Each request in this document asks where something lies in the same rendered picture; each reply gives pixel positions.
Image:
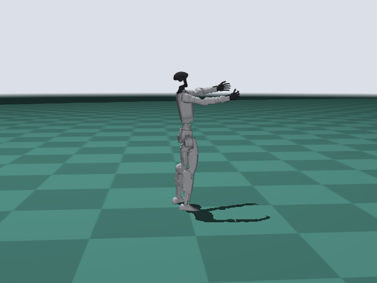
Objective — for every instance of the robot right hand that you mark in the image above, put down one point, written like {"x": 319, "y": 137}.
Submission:
{"x": 234, "y": 96}

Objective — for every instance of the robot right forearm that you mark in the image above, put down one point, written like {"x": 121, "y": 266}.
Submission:
{"x": 215, "y": 100}

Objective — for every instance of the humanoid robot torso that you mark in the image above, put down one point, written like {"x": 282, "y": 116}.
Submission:
{"x": 186, "y": 115}

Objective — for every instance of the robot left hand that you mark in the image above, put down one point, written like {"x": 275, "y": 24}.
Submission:
{"x": 222, "y": 86}

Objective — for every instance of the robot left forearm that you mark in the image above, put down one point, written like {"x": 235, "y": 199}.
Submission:
{"x": 209, "y": 90}

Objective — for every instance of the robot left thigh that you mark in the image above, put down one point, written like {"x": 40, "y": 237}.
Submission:
{"x": 183, "y": 156}

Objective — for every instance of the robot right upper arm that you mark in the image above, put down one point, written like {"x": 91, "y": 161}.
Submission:
{"x": 187, "y": 98}

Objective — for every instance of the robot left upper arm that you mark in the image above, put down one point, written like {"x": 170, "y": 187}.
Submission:
{"x": 198, "y": 92}

